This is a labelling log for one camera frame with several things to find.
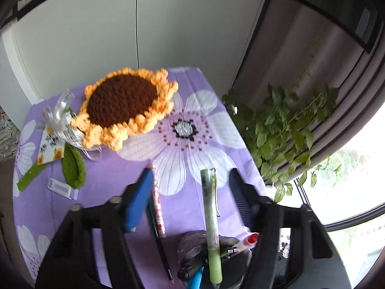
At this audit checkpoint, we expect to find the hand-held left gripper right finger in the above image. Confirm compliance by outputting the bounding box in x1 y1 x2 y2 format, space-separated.
229 169 352 289

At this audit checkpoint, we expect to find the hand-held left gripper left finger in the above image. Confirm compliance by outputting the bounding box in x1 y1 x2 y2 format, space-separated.
35 168 154 289

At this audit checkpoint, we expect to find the patterned pink white pen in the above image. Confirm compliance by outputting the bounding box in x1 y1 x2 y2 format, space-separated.
152 164 167 238

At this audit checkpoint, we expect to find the light green pen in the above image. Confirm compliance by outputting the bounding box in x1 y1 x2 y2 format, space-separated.
200 168 223 288

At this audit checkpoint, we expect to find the dark pencil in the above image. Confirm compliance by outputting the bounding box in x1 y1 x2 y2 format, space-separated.
147 197 175 284

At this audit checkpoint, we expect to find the dotted pen holder cup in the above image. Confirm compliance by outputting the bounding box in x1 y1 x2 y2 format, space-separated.
177 230 253 289

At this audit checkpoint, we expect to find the clear plastic clip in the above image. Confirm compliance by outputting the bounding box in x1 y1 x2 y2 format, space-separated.
48 178 79 199

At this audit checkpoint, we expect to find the black pen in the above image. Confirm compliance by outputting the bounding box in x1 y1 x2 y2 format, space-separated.
179 263 206 281

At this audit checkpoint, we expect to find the blue pen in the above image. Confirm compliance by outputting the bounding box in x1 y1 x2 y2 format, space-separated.
186 266 205 289

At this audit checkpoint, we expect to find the purple floral tablecloth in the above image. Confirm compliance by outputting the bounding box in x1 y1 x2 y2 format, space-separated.
12 66 289 289

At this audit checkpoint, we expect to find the black white floral cloth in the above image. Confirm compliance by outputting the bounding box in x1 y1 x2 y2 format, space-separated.
279 234 292 260

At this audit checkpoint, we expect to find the green potted plant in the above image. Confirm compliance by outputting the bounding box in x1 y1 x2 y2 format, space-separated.
222 84 342 204

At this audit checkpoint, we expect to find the crochet sunflower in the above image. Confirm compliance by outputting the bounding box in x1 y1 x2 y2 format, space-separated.
16 68 180 192

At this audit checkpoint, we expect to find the paper gift tag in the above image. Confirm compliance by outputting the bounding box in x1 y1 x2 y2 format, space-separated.
37 125 66 166

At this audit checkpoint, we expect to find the window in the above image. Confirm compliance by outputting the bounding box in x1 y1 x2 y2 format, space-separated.
289 102 385 289

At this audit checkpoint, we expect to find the white ribbon bow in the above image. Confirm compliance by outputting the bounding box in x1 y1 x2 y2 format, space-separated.
42 89 103 161

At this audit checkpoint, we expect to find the grey pink curtain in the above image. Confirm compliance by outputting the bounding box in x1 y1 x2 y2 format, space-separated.
233 0 385 187

